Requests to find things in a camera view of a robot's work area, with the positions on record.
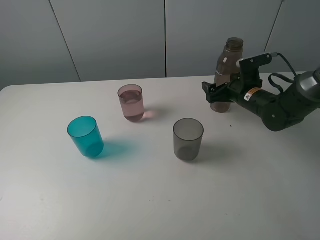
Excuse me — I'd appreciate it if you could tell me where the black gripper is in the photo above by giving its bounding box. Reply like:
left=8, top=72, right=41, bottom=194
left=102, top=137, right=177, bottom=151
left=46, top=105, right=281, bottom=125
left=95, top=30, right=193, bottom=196
left=201, top=80, right=298, bottom=132

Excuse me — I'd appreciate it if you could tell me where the smoky translucent water bottle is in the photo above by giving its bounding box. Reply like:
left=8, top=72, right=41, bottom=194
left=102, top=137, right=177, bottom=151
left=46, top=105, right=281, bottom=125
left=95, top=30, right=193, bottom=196
left=209, top=37, right=245, bottom=113

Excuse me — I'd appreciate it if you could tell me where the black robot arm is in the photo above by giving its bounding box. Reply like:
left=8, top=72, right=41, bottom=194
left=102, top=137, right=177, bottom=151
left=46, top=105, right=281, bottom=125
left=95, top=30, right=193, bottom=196
left=201, top=69, right=320, bottom=132

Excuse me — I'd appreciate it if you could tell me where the grey translucent plastic cup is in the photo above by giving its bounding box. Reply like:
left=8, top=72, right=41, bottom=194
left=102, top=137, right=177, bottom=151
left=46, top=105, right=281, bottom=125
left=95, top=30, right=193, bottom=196
left=173, top=118, right=204, bottom=162

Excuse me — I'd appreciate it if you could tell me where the pink translucent plastic cup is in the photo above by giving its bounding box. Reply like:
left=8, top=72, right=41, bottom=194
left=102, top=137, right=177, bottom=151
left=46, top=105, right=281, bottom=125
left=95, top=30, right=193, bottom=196
left=117, top=84, right=145, bottom=123

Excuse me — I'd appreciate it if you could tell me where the teal plastic cup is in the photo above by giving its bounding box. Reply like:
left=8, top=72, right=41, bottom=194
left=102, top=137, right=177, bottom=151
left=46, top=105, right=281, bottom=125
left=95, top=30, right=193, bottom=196
left=67, top=116, right=104, bottom=158

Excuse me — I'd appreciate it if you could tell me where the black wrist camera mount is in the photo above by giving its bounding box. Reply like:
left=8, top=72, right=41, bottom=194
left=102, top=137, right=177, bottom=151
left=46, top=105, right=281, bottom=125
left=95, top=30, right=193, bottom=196
left=236, top=53, right=272, bottom=88

